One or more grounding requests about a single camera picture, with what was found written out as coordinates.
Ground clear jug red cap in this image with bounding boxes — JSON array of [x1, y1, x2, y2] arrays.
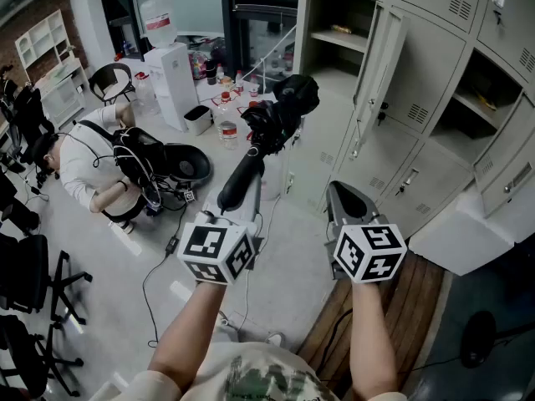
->
[[134, 72, 161, 116]]

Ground clear jug red handle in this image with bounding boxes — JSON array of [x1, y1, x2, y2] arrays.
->
[[237, 99, 261, 117], [211, 91, 239, 124]]

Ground wooden slat platform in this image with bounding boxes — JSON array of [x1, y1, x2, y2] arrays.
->
[[295, 251, 445, 396]]

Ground clear bottle red label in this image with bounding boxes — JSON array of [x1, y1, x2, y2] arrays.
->
[[217, 119, 240, 150]]

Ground black glass display cabinet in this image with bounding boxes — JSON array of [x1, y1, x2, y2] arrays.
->
[[232, 4, 298, 95]]

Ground black cable with power brick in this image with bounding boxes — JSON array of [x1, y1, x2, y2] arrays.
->
[[141, 206, 189, 348]]

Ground white water dispenser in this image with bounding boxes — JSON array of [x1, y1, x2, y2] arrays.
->
[[144, 42, 201, 133]]

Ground yellow flat packet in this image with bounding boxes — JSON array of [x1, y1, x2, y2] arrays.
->
[[474, 91, 498, 111]]

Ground black umbrella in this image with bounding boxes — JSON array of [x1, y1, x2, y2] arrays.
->
[[217, 74, 321, 217]]

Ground white metal frame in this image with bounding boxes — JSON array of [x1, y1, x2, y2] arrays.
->
[[250, 25, 298, 88]]

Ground black floor fan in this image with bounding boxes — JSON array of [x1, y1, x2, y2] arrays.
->
[[459, 310, 535, 369]]

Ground person's right forearm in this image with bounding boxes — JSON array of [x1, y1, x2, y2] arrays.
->
[[349, 281, 400, 396]]

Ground black round bowl chair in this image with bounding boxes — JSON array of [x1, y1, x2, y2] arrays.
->
[[165, 142, 213, 190]]

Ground person's left forearm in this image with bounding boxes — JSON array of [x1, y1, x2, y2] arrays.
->
[[148, 282, 229, 392]]

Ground white waste bin black rim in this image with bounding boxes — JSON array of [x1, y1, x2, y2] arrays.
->
[[183, 104, 213, 136]]

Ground black office chair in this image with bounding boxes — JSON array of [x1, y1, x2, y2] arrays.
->
[[0, 314, 84, 398], [0, 231, 94, 325]]

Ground large clear water jug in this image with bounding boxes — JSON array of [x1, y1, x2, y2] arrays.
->
[[139, 0, 179, 49]]

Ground frosted glass panel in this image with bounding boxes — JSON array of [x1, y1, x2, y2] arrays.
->
[[129, 0, 227, 37]]

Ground person's white printed shirt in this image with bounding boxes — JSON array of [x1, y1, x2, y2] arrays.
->
[[89, 340, 409, 401]]

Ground grey metal locker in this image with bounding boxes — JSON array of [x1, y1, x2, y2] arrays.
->
[[283, 0, 535, 241]]

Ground colourful patterned bag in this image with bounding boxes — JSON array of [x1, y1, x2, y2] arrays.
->
[[188, 50, 208, 81]]

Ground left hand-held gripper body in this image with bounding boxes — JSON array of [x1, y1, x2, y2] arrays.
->
[[176, 172, 265, 286]]

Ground white shelf cabinet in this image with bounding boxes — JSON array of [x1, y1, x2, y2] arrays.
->
[[14, 8, 91, 129]]

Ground white foam box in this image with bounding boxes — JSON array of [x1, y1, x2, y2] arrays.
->
[[408, 190, 535, 277]]

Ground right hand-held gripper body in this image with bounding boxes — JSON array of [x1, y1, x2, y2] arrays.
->
[[324, 180, 408, 285]]

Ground black chair white cushion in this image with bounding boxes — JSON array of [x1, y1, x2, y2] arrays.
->
[[88, 62, 137, 107]]

